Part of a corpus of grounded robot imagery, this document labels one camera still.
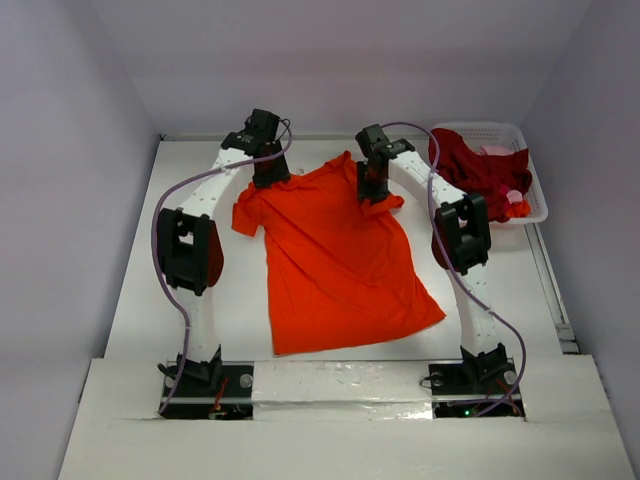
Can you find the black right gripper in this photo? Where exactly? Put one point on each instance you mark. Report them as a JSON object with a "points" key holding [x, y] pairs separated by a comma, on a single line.
{"points": [[373, 188]]}

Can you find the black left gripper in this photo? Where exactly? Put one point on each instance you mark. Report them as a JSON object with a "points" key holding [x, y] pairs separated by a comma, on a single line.
{"points": [[270, 175]]}

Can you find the orange t-shirt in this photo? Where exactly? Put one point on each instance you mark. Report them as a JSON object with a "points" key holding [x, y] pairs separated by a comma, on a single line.
{"points": [[340, 272]]}

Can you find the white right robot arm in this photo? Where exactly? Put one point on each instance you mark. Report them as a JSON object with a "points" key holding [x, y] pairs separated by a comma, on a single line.
{"points": [[461, 244]]}

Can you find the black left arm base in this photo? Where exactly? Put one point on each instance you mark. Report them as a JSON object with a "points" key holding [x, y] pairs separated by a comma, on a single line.
{"points": [[229, 398]]}

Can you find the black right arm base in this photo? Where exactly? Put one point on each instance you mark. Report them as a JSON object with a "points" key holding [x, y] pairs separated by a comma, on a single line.
{"points": [[455, 395]]}

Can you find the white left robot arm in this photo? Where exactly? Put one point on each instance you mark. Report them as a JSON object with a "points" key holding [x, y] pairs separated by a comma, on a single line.
{"points": [[186, 247]]}

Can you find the dark red t-shirt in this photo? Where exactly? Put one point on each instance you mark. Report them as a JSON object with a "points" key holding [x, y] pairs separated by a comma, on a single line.
{"points": [[499, 179]]}

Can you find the pink garment in basket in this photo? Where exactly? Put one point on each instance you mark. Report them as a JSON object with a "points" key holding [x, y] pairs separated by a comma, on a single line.
{"points": [[495, 150]]}

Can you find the white plastic basket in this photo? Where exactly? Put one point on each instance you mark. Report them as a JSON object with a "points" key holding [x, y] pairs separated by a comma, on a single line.
{"points": [[478, 133]]}

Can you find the orange-red garment in basket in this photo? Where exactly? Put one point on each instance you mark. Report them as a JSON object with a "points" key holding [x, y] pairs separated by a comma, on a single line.
{"points": [[516, 210]]}

